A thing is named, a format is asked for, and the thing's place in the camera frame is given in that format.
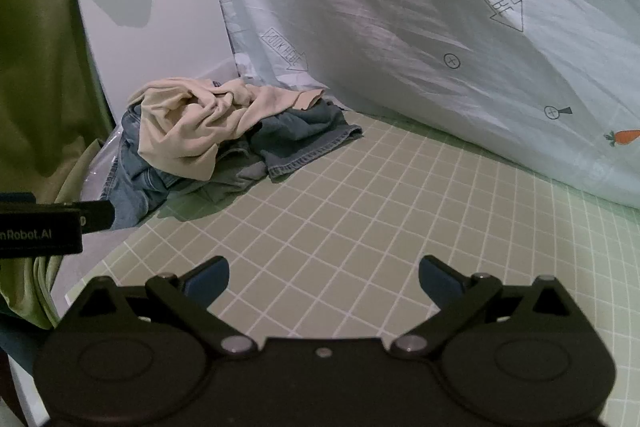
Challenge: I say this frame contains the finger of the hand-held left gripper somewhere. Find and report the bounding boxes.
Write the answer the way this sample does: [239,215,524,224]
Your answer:
[62,199,116,234]

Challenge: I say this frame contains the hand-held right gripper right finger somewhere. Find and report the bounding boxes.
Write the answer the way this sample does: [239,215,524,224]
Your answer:
[389,256,573,358]

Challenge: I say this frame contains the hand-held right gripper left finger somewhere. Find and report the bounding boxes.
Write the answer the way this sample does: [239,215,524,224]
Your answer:
[75,256,260,358]

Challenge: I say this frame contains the beige pants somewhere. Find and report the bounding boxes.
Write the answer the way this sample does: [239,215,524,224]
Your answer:
[129,77,326,182]

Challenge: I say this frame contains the grey cloth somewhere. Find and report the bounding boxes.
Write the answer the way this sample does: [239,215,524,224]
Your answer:
[200,157,273,204]

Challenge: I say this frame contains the green curtain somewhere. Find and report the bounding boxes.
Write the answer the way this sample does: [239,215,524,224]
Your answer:
[0,0,118,330]

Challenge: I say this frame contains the blue jeans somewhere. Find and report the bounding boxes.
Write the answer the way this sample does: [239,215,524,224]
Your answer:
[100,82,363,228]

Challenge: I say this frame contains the white headboard panel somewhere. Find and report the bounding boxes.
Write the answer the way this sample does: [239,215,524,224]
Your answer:
[70,0,241,120]

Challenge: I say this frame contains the carrot printed light blue quilt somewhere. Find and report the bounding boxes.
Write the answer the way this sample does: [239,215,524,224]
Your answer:
[207,0,640,208]

